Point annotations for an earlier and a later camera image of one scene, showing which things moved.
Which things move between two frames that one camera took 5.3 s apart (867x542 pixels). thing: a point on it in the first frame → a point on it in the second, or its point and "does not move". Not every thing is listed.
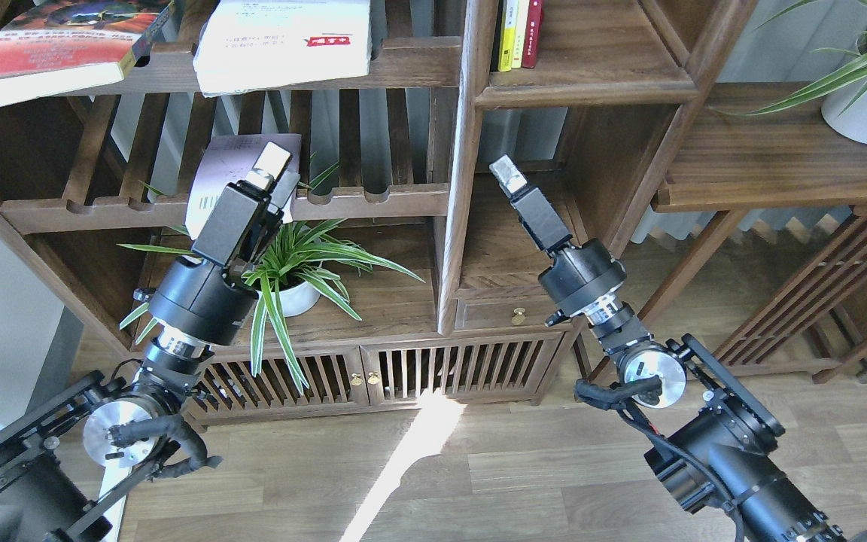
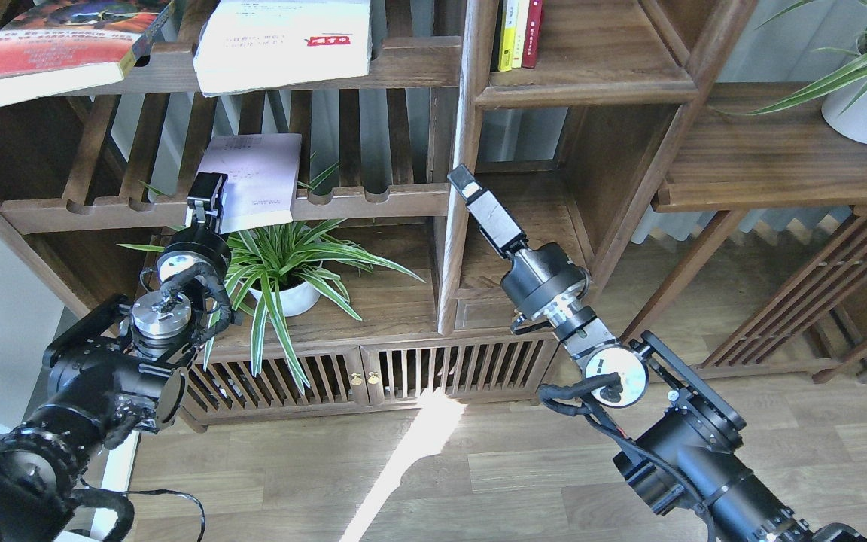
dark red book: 532,35 does not move
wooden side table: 843,301 does not move
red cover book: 56,46 does not move
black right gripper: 582,277 → 538,281
